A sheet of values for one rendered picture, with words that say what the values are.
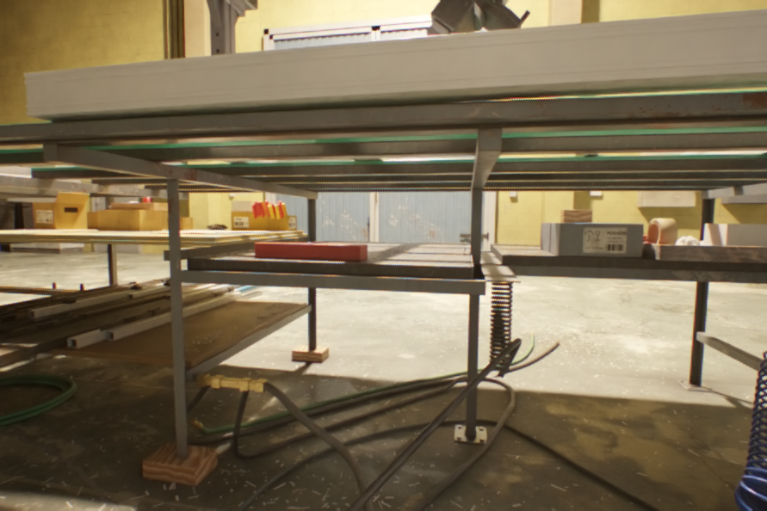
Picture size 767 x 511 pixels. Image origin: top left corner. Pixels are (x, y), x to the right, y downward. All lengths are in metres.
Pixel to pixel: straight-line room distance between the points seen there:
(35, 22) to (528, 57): 11.47
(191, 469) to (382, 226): 6.23
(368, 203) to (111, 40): 6.02
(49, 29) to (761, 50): 11.37
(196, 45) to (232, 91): 8.04
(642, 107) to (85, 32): 10.61
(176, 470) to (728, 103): 1.35
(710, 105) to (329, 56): 0.49
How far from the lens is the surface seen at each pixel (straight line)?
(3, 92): 12.14
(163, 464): 1.35
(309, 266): 1.04
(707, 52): 0.66
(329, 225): 7.46
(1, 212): 2.67
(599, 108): 0.63
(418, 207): 7.12
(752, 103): 0.70
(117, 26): 10.42
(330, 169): 1.26
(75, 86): 0.89
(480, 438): 1.47
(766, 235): 1.53
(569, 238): 1.36
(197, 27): 8.83
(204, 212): 8.16
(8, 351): 1.55
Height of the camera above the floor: 0.69
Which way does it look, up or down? 5 degrees down
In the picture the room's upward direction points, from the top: straight up
